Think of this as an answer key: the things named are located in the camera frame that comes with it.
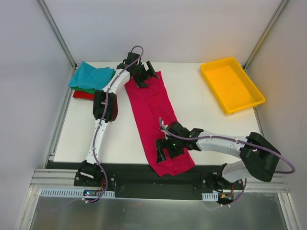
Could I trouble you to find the pink t shirt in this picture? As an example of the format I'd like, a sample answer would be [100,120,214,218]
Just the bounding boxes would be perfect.
[125,71,195,177]

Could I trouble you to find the yellow plastic tray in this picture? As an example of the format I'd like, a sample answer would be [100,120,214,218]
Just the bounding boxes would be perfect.
[200,57,266,115]

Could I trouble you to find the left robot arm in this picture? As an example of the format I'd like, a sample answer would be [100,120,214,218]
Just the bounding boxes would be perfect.
[76,51,159,186]

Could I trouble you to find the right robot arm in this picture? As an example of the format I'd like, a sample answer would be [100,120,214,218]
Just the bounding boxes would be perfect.
[155,121,280,191]

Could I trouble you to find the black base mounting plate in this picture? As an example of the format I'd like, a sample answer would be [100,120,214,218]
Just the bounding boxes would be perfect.
[47,161,256,200]

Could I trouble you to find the folded green t shirt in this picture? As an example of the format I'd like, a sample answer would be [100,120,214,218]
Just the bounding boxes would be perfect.
[68,68,115,93]

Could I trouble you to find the folded teal t shirt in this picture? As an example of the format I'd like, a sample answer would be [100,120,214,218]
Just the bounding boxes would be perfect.
[68,62,115,90]

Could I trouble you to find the folded red t shirt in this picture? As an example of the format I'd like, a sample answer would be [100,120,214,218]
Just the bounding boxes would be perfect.
[72,91,94,101]

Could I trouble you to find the white slotted cable duct right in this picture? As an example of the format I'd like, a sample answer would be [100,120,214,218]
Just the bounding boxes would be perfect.
[201,191,219,202]

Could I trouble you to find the white slotted cable duct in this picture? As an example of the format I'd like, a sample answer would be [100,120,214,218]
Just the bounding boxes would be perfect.
[201,191,219,202]
[40,188,115,199]

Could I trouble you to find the aluminium right side rail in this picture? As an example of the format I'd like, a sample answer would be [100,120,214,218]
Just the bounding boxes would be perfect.
[242,69,275,168]

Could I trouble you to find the aluminium rail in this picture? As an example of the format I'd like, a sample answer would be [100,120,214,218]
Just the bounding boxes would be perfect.
[242,69,275,168]
[43,69,79,168]
[30,169,290,193]

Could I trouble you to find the aluminium left side rail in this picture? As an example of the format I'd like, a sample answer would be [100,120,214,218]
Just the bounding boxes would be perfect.
[43,69,79,168]

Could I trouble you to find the aluminium front rail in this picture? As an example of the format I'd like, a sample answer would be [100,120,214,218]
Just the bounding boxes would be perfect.
[30,169,290,193]

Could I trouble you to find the aluminium corner post left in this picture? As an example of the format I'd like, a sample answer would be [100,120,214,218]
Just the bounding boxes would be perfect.
[36,0,77,70]

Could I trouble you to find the aluminium corner post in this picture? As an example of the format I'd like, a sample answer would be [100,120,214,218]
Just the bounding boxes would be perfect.
[36,0,77,70]
[242,0,291,71]

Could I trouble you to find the white slotted cable duct left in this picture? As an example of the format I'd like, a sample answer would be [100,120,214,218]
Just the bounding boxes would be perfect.
[40,188,115,199]

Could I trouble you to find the aluminium corner post right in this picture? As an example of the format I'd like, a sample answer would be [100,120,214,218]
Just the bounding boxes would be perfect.
[242,0,291,71]

